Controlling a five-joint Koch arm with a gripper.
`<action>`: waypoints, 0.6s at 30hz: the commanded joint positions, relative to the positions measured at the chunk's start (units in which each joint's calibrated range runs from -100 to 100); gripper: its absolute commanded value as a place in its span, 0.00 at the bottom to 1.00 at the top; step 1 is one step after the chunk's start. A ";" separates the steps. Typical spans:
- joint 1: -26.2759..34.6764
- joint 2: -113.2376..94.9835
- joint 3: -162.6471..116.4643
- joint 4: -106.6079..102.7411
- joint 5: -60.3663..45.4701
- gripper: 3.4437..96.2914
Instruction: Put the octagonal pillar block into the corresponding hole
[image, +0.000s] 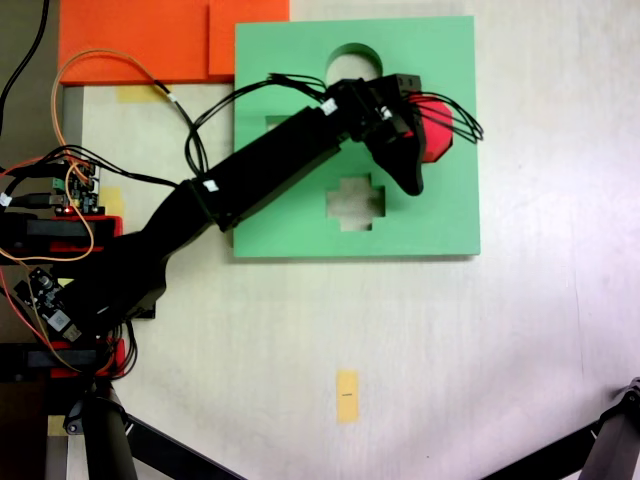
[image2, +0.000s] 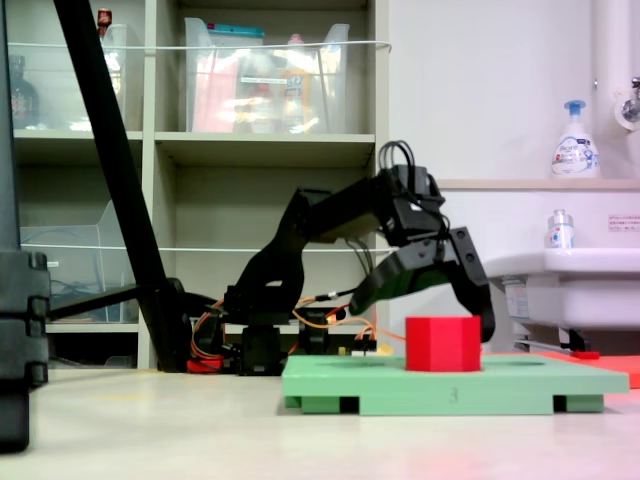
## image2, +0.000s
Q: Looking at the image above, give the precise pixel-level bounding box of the red octagonal pillar block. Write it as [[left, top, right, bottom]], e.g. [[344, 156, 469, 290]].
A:
[[404, 314, 484, 374]]

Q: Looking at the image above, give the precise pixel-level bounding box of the small circuit board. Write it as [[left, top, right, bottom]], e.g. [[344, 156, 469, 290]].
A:
[[335, 335, 394, 358]]

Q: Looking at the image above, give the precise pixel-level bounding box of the small clear sanitizer bottle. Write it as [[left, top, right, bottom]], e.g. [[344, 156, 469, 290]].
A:
[[547, 208, 576, 250]]

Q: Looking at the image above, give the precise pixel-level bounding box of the white sink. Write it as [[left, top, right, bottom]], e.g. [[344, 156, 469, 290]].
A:
[[482, 247, 640, 331]]

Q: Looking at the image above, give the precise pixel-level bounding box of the green shape sorting board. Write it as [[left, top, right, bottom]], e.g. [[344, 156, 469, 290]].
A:
[[281, 353, 631, 417]]

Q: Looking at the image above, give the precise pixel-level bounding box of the white foam soap bottle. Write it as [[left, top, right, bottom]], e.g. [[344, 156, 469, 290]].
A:
[[551, 99, 601, 180]]

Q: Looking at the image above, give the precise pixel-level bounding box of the beige shelf unit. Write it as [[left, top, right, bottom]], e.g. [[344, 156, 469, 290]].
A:
[[4, 0, 391, 371]]

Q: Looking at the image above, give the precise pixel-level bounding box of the red table clamp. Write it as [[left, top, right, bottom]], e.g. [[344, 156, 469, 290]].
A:
[[187, 353, 224, 374]]

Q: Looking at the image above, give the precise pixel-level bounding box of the slim black tripod strut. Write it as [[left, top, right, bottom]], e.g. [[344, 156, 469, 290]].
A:
[[47, 283, 144, 322]]

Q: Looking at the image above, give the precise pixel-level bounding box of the thick black tripod leg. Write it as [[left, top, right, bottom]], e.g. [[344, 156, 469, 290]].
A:
[[0, 0, 22, 254], [52, 0, 194, 374]]

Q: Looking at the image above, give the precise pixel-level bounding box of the clear plastic file holder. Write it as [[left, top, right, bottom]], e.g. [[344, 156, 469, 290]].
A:
[[19, 199, 126, 324]]

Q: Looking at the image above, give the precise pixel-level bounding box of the notched black stack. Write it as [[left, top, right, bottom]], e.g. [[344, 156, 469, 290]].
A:
[[0, 249, 51, 454]]

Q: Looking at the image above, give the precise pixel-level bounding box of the dark glass bottle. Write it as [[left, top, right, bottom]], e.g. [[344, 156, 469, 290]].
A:
[[8, 54, 41, 130]]

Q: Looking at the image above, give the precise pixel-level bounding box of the thin black cable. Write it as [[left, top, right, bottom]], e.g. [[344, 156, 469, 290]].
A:
[[329, 237, 376, 300]]

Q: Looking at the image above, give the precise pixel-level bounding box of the thin orange wire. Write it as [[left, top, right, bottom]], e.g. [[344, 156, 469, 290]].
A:
[[292, 292, 407, 346]]

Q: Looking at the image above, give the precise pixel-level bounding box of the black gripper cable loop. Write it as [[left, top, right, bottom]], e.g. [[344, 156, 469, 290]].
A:
[[378, 139, 417, 174]]

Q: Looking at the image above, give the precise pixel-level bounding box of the pink wall label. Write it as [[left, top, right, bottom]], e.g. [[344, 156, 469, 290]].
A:
[[607, 214, 640, 234]]

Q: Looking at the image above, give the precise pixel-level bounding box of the white shelf guard wire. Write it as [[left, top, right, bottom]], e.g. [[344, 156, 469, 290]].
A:
[[19, 241, 397, 255], [7, 41, 394, 53]]

